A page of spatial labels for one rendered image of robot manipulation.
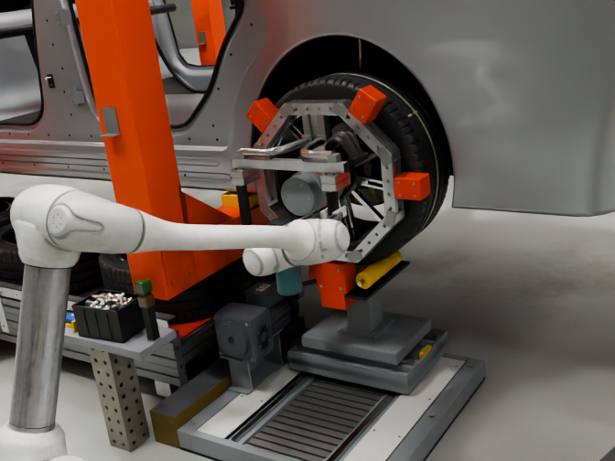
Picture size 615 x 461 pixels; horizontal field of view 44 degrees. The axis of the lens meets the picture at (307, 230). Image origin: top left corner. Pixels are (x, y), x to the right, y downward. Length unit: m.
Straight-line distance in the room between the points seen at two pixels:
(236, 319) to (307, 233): 0.90
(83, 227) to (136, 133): 0.92
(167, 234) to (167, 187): 0.85
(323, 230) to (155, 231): 0.42
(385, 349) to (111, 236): 1.38
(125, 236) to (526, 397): 1.72
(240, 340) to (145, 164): 0.70
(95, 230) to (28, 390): 0.42
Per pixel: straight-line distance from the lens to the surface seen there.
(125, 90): 2.45
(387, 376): 2.73
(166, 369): 2.92
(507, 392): 2.91
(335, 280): 2.62
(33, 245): 1.73
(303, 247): 1.85
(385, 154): 2.37
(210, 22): 5.76
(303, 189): 2.39
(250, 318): 2.67
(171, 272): 2.61
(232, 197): 2.97
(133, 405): 2.80
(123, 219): 1.63
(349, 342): 2.81
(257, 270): 1.95
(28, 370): 1.81
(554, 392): 2.92
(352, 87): 2.48
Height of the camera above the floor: 1.52
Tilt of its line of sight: 19 degrees down
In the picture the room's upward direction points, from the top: 7 degrees counter-clockwise
